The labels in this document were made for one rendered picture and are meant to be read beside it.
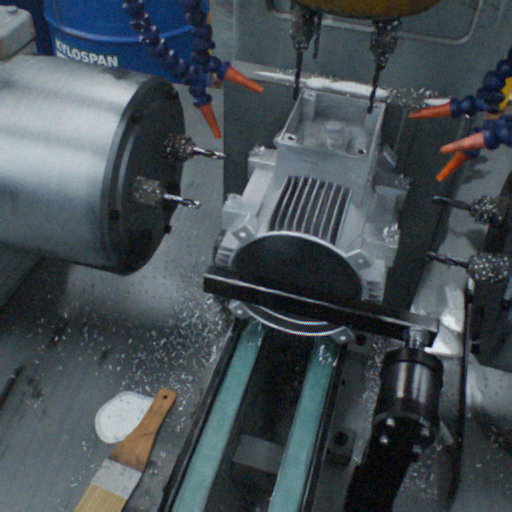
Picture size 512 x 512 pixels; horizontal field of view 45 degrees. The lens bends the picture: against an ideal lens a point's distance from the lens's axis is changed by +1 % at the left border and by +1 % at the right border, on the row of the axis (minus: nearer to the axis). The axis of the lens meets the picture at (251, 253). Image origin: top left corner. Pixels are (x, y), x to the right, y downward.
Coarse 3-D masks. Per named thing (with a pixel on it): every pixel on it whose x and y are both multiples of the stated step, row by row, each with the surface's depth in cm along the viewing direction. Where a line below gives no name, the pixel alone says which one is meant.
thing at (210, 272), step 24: (216, 288) 68; (240, 288) 67; (264, 288) 66; (288, 288) 66; (288, 312) 67; (312, 312) 66; (336, 312) 65; (360, 312) 64; (384, 312) 64; (408, 312) 64; (384, 336) 65; (408, 336) 63; (432, 336) 63
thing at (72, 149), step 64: (0, 64) 74; (64, 64) 72; (0, 128) 67; (64, 128) 66; (128, 128) 67; (0, 192) 69; (64, 192) 67; (128, 192) 70; (64, 256) 74; (128, 256) 76
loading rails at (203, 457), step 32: (224, 352) 72; (256, 352) 74; (352, 352) 87; (224, 384) 70; (256, 384) 79; (320, 384) 71; (192, 416) 79; (224, 416) 67; (320, 416) 68; (192, 448) 64; (224, 448) 65; (256, 448) 73; (288, 448) 65; (320, 448) 64; (352, 448) 76; (192, 480) 62; (224, 480) 70; (256, 480) 73; (288, 480) 63
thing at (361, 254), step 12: (276, 144) 78; (384, 156) 75; (396, 156) 76; (384, 168) 76; (252, 216) 65; (240, 228) 65; (252, 228) 65; (240, 240) 66; (360, 240) 63; (348, 252) 63; (360, 252) 62; (372, 252) 63; (360, 264) 63; (372, 264) 63; (240, 312) 74; (336, 336) 72; (348, 336) 71
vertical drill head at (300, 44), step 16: (304, 0) 53; (320, 0) 52; (336, 0) 51; (352, 0) 51; (368, 0) 51; (384, 0) 51; (400, 0) 51; (416, 0) 52; (432, 0) 53; (304, 16) 56; (320, 16) 66; (352, 16) 53; (368, 16) 52; (384, 16) 53; (400, 16) 53; (304, 32) 57; (384, 32) 55; (304, 48) 59; (384, 48) 56; (384, 64) 58; (368, 112) 62
